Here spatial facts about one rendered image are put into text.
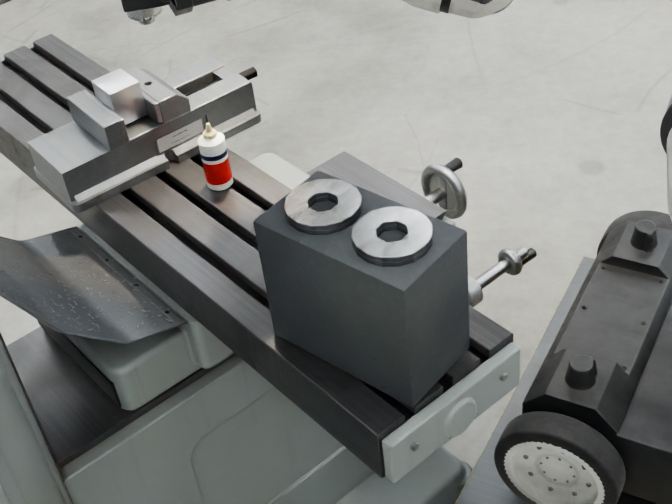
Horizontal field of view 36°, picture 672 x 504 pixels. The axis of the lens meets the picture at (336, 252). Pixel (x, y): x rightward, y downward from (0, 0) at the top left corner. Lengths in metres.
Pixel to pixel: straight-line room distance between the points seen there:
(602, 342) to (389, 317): 0.67
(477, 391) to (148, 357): 0.49
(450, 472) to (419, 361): 0.89
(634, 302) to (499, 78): 1.82
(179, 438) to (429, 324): 0.58
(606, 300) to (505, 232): 1.09
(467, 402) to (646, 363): 0.55
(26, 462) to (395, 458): 0.49
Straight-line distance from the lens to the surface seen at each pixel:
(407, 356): 1.16
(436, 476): 2.05
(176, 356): 1.54
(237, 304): 1.38
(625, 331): 1.77
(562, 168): 3.11
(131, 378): 1.51
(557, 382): 1.65
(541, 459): 1.68
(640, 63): 3.62
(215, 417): 1.65
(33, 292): 1.47
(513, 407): 1.89
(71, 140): 1.65
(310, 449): 1.88
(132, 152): 1.63
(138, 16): 1.42
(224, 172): 1.57
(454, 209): 2.01
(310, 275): 1.19
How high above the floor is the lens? 1.83
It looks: 40 degrees down
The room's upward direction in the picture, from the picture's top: 7 degrees counter-clockwise
